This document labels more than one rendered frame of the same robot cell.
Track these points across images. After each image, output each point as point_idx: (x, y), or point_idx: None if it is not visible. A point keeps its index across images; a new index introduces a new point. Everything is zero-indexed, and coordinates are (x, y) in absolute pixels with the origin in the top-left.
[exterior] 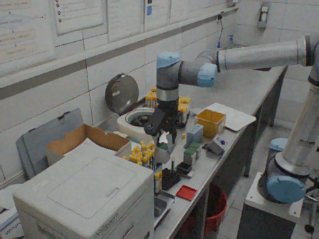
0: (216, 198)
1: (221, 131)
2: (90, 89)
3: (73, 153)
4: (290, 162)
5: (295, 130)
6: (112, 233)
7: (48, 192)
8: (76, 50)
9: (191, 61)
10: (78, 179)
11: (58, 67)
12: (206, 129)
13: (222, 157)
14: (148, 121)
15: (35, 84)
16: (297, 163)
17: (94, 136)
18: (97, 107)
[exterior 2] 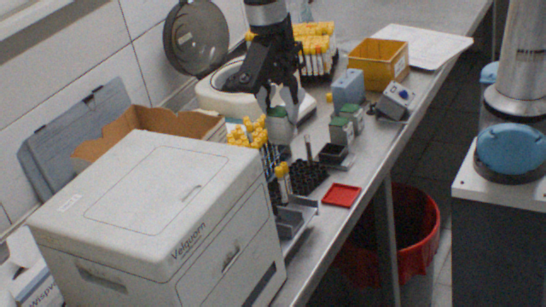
0: (421, 213)
1: (403, 77)
2: (134, 37)
3: (117, 146)
4: (510, 96)
5: (508, 34)
6: (200, 258)
7: (85, 210)
8: None
9: None
10: (131, 183)
11: (64, 5)
12: (372, 76)
13: (407, 124)
14: (240, 70)
15: (29, 43)
16: (522, 95)
17: (156, 125)
18: (153, 70)
